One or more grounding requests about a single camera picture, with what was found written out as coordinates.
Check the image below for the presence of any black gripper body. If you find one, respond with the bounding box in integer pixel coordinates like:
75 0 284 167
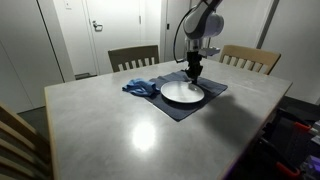
185 49 204 67

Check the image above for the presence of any white round plate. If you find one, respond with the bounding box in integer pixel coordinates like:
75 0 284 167
160 80 206 105

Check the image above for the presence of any dark blue cloth placemat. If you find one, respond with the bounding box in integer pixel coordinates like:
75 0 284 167
143 69 229 123

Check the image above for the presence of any narrow white door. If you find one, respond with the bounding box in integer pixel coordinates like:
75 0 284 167
163 0 192 63

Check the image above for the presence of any crumpled blue cloth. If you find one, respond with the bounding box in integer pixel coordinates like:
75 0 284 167
121 78 161 98

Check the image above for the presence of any light wooden chair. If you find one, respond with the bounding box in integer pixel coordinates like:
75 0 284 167
0 102 54 180
218 44 282 76

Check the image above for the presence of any grey brown wooden chair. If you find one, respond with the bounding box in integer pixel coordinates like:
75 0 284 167
107 44 160 74

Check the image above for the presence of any black robot stand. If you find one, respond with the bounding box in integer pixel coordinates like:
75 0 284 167
256 96 320 180

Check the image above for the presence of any orange black bar clamp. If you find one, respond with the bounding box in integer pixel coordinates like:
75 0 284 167
275 161 302 178
292 120 313 134

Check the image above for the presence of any silver metal block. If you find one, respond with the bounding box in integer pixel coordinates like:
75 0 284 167
308 119 320 147

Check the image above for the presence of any white closet door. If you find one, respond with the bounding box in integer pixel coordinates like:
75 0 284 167
0 0 65 114

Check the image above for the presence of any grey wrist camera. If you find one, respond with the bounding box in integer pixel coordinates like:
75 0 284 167
198 46 222 58

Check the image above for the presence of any silver lever door handle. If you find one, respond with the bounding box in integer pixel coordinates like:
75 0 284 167
91 20 104 33

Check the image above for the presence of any aluminium rail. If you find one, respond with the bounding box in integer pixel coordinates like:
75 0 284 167
299 154 320 175

